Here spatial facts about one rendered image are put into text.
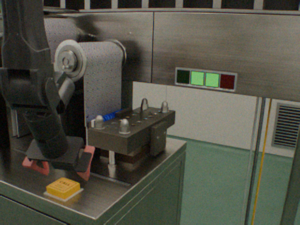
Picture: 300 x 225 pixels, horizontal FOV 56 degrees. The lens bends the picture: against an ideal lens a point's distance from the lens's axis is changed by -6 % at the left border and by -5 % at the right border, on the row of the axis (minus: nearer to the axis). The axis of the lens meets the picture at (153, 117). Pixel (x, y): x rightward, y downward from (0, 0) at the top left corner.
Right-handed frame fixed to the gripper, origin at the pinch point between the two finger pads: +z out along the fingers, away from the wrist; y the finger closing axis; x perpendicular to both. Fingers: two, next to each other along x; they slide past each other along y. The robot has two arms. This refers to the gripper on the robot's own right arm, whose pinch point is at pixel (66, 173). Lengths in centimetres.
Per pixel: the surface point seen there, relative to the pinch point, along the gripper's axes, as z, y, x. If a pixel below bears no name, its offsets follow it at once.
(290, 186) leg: 59, -73, -41
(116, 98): 26, 5, -54
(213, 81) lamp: 18, -34, -59
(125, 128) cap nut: 17.1, -5.4, -30.0
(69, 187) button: 17.7, 6.1, -6.4
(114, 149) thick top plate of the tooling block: 21.9, -2.1, -25.0
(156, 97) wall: 204, 22, -257
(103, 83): 15, 7, -50
